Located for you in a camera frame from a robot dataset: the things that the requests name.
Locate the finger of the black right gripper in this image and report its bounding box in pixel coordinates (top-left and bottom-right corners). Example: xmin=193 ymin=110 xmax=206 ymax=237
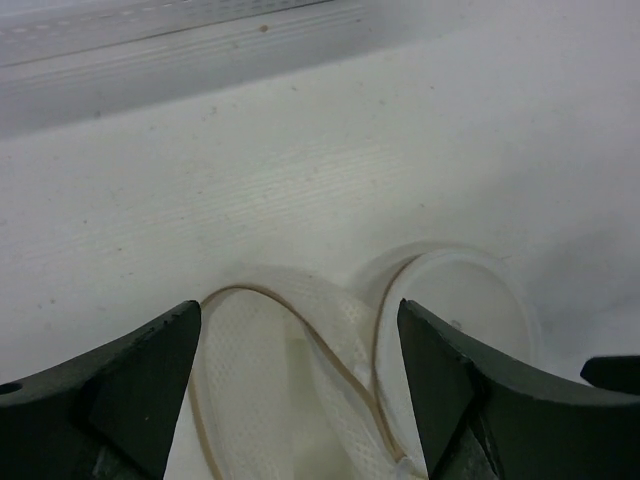
xmin=580 ymin=356 xmax=640 ymax=393

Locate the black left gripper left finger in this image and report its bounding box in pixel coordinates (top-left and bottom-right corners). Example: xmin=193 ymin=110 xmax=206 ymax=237
xmin=1 ymin=300 xmax=201 ymax=479

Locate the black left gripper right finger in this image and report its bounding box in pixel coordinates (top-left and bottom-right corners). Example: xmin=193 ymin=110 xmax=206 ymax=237
xmin=397 ymin=300 xmax=639 ymax=479

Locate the white mesh laundry bag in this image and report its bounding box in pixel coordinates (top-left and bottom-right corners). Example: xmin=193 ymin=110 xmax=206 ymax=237
xmin=189 ymin=243 xmax=541 ymax=479

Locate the white perforated plastic basket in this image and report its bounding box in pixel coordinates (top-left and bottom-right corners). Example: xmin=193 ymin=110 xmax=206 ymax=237
xmin=1 ymin=1 xmax=483 ymax=138

